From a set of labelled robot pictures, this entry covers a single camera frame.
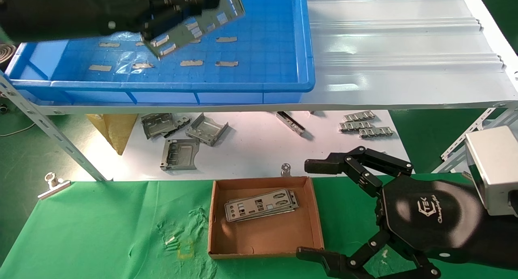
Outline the brown cardboard box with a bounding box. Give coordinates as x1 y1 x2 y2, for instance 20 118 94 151
208 176 325 260

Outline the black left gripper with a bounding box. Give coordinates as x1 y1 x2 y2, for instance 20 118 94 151
0 0 221 43

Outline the white paper sheet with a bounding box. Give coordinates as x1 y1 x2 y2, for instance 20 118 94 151
87 111 415 181

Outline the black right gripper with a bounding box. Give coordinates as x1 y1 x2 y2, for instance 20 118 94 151
296 146 484 279

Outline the slotted metal strip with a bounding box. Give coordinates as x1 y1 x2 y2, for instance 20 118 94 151
344 111 376 122
359 127 394 138
339 121 374 132

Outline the long narrow metal bracket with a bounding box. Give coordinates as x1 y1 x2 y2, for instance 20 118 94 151
276 111 306 136

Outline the grey slotted steel shelf leg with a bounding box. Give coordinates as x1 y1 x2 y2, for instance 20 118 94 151
432 109 518 174
440 107 510 162
0 75 110 181

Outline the green cloth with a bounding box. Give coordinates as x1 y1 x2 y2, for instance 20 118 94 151
0 174 518 279

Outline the large silver binder clip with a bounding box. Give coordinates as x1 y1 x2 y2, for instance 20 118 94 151
38 172 72 200

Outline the grey coiled cable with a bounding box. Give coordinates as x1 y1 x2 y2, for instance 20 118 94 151
0 44 17 63

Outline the white corrugated shelf panel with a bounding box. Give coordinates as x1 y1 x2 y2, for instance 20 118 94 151
24 0 518 115

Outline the metal IO shield plate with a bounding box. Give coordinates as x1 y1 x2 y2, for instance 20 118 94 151
224 189 295 222
229 191 300 219
142 0 246 61

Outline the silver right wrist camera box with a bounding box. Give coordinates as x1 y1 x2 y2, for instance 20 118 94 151
465 125 518 217

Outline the grey U-shaped metal bracket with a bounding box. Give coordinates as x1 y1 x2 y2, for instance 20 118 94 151
185 113 229 147

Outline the blue plastic tray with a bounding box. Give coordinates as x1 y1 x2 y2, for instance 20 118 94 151
4 0 316 105

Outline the clear plastic film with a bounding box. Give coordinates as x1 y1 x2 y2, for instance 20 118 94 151
115 51 140 74

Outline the grey flat metal bracket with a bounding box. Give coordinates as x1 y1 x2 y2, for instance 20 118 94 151
161 138 200 171

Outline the white floor cable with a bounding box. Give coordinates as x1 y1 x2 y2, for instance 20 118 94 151
0 123 36 137

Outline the grey stamped metal bracket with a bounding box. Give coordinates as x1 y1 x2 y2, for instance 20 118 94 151
141 113 179 140

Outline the yellow woven bag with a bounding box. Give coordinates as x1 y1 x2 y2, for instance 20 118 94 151
86 114 139 155

